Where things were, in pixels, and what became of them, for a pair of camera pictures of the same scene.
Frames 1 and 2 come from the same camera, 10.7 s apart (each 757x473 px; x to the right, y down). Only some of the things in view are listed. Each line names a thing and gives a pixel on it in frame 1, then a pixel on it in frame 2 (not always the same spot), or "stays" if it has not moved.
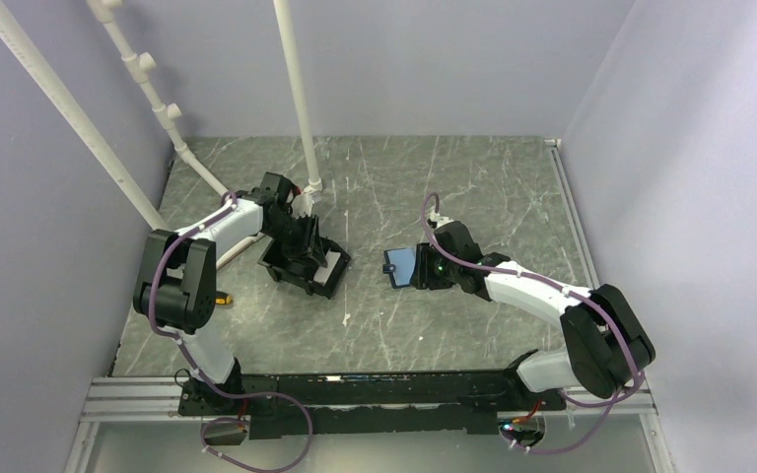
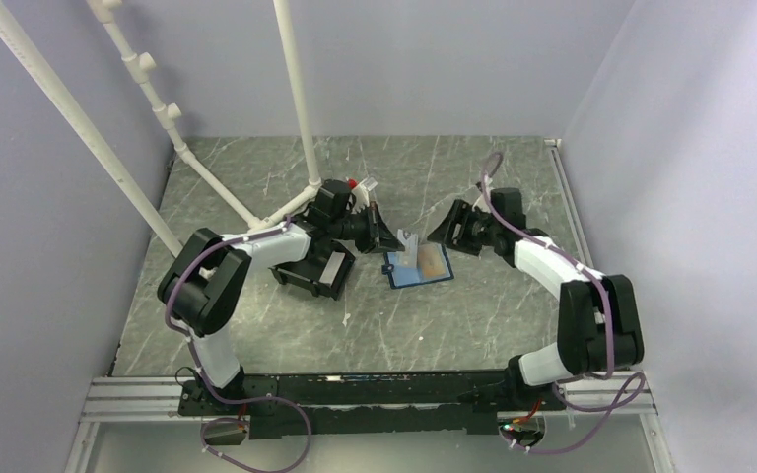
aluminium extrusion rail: [160, 400] stays
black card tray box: [316, 280] stays
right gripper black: [424, 277] to [459, 213]
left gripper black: [310, 242] to [378, 236]
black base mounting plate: [288, 404] stays
